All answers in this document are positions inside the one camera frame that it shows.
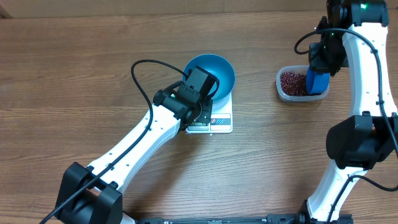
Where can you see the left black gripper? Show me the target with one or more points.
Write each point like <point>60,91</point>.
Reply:
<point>204,116</point>

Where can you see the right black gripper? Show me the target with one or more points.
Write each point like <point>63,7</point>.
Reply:
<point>316,63</point>

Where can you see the blue plastic measuring scoop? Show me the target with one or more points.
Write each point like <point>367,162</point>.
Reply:
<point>316,83</point>

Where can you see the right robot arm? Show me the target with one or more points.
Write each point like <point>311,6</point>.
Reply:
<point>353,35</point>

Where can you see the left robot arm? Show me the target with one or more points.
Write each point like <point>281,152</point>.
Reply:
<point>94,194</point>

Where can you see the white digital kitchen scale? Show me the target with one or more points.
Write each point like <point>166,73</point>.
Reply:
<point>221,120</point>

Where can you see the blue metal bowl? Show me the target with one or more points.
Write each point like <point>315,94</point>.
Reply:
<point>220,68</point>

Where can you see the red beans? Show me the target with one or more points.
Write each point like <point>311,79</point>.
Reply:
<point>293,83</point>

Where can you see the clear plastic food container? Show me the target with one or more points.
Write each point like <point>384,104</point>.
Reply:
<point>296,99</point>

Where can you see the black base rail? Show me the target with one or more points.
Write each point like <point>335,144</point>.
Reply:
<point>270,219</point>

